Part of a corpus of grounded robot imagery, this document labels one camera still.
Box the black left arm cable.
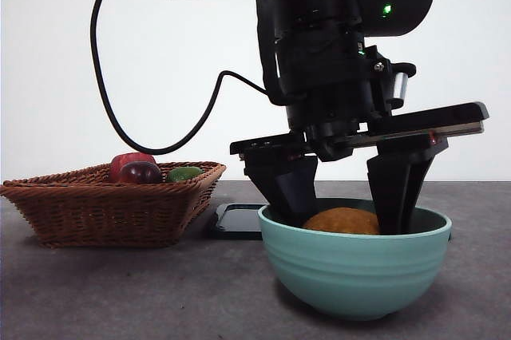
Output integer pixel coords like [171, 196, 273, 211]
[89, 0, 277, 156]

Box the brown wicker basket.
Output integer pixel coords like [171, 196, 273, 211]
[0, 160, 228, 249]

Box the red apple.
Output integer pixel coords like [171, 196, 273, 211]
[109, 152, 157, 184]

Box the brown kiwi fruit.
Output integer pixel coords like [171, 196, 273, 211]
[302, 207, 380, 235]

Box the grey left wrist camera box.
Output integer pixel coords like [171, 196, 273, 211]
[369, 61, 417, 112]

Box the green lime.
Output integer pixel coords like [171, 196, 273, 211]
[165, 166, 204, 184]

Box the dark purple plum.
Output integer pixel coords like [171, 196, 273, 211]
[118, 160, 164, 185]

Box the teal ribbed bowl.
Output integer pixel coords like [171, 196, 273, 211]
[257, 197, 454, 322]

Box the dark green rectangular tray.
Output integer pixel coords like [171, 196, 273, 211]
[210, 203, 454, 243]

